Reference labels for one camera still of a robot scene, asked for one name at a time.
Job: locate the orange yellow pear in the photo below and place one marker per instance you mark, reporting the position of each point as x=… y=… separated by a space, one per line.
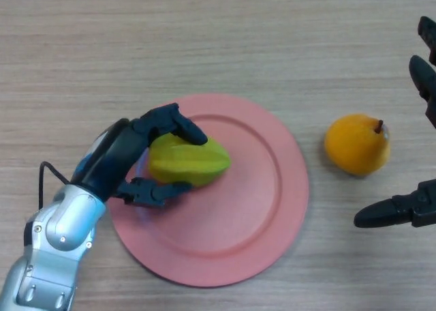
x=356 y=145

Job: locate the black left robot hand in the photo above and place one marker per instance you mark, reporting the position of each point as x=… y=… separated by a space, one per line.
x=112 y=164

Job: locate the pink round plate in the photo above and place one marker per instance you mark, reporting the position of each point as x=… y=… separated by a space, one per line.
x=238 y=215

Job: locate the yellow green starfruit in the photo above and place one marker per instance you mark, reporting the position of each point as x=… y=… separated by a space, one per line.
x=190 y=164

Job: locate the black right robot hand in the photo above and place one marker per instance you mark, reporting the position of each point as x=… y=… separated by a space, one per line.
x=427 y=82

